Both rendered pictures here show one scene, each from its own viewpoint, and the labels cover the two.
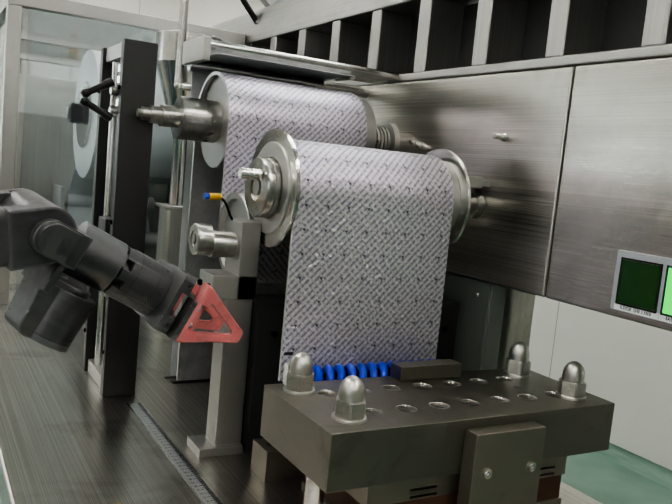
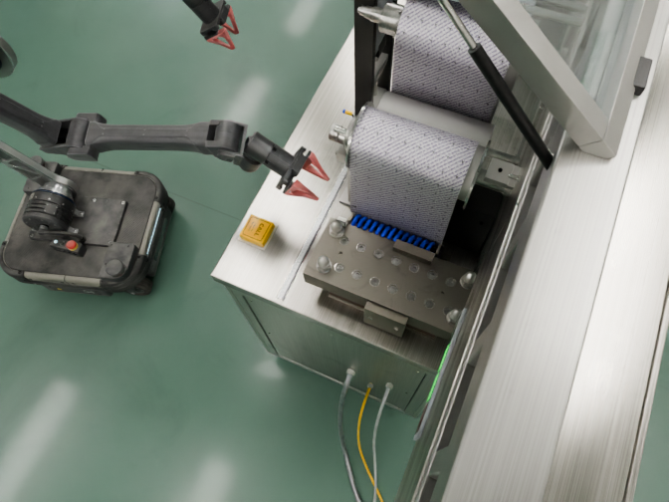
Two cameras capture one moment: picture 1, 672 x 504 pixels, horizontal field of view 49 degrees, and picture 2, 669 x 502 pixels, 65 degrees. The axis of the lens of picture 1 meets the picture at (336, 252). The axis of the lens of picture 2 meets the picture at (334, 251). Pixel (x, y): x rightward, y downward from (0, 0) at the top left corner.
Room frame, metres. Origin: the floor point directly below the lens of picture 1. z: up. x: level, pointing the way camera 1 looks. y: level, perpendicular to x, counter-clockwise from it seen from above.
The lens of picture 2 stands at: (0.51, -0.46, 2.17)
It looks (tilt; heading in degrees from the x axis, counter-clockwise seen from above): 66 degrees down; 59
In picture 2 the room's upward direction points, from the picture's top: 5 degrees counter-clockwise
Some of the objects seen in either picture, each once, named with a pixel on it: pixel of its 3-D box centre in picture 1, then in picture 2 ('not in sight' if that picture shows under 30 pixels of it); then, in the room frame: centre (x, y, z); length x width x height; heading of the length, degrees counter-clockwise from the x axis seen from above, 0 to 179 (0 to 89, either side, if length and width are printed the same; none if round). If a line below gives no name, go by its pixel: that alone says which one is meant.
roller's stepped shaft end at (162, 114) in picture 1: (157, 114); (370, 13); (1.10, 0.28, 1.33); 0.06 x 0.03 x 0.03; 120
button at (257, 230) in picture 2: not in sight; (257, 230); (0.67, 0.21, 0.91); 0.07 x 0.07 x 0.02; 30
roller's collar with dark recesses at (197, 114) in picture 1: (196, 119); (396, 20); (1.13, 0.23, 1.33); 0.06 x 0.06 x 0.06; 30
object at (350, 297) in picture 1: (367, 305); (397, 209); (0.93, -0.05, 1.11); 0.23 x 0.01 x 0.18; 120
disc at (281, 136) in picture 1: (272, 188); (359, 135); (0.92, 0.09, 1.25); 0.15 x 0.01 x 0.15; 30
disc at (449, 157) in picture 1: (436, 201); (476, 175); (1.05, -0.13, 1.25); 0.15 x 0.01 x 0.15; 30
